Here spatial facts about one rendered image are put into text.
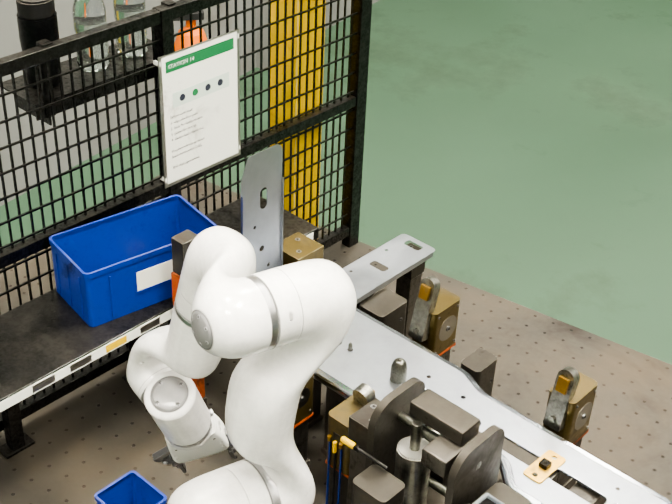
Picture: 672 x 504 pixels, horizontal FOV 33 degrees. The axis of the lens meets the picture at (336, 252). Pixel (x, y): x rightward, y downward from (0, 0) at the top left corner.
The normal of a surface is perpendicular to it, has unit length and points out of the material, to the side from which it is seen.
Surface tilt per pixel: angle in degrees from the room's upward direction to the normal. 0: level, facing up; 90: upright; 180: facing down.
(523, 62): 0
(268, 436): 96
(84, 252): 90
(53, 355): 0
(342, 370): 0
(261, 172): 90
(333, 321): 95
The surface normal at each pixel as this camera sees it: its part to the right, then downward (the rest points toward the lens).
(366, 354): 0.04, -0.83
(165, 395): -0.09, -0.47
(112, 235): 0.61, 0.46
